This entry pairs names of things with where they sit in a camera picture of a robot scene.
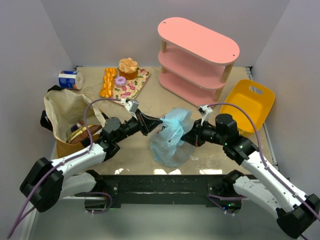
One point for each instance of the blue white carton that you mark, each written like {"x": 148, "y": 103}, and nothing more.
{"x": 72, "y": 80}

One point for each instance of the blue printed plastic bag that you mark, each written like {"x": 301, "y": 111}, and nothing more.
{"x": 166, "y": 145}

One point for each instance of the yellow plastic basket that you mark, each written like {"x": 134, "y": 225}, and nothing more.
{"x": 255, "y": 99}

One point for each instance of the purple frosted donut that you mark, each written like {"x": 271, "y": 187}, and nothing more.
{"x": 120, "y": 81}

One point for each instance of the silver drink can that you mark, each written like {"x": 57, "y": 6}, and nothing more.
{"x": 78, "y": 125}

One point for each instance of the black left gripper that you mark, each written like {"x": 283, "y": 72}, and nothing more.
{"x": 143, "y": 123}

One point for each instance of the floral rectangular tray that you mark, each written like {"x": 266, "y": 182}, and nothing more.
{"x": 132, "y": 87}

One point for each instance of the brown paper tote bag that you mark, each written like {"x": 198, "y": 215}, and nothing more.
{"x": 63, "y": 108}

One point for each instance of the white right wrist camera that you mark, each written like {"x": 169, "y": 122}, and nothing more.
{"x": 206, "y": 112}

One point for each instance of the twisted orange bread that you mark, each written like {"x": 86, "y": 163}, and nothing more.
{"x": 108, "y": 82}

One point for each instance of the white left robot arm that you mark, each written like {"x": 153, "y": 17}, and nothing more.
{"x": 51, "y": 180}

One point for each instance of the pink three-tier shelf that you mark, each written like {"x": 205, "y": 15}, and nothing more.
{"x": 195, "y": 61}

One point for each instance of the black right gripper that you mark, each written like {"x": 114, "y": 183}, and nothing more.
{"x": 196, "y": 133}

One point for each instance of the orange frosted cupcake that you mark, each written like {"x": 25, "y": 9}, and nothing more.
{"x": 128, "y": 68}

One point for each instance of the brown chips bag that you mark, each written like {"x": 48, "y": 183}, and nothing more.
{"x": 82, "y": 133}

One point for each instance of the black table front frame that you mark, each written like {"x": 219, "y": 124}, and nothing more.
{"x": 117, "y": 190}

